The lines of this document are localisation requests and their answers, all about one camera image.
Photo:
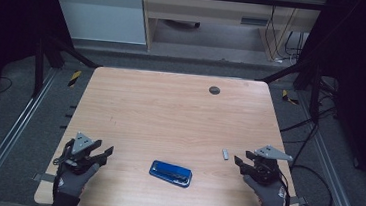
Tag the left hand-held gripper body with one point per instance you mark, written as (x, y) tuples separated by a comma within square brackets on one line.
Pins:
[(82, 142)]

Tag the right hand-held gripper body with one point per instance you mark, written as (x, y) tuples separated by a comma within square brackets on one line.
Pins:
[(272, 153)]

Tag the silver staple strip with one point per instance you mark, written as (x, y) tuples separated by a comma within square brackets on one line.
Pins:
[(225, 154)]

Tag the blue stapler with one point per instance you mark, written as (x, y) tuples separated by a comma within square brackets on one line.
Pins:
[(170, 173)]

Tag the person's right hand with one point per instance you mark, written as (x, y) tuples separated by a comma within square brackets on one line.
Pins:
[(271, 196)]

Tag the person's left hand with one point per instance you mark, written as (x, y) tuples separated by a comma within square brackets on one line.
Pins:
[(73, 183)]

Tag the yellow black hazard tape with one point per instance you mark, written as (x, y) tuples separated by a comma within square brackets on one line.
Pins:
[(287, 97), (74, 78)]

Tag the grey table grommet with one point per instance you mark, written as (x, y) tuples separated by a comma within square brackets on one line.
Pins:
[(214, 90)]

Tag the dark curtain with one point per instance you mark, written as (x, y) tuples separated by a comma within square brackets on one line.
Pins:
[(7, 17), (363, 82)]

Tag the white cabinet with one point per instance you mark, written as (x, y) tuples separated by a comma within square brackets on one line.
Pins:
[(101, 15)]

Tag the dark object under desk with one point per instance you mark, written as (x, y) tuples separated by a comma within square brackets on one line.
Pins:
[(181, 24)]

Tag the grey table bracket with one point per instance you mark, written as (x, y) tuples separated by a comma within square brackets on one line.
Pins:
[(298, 200), (45, 178)]

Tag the aluminium floor rail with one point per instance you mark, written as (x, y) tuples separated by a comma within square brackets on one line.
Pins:
[(6, 144), (331, 176)]

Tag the black metal frame strut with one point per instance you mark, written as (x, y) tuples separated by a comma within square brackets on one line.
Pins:
[(39, 70), (315, 94)]

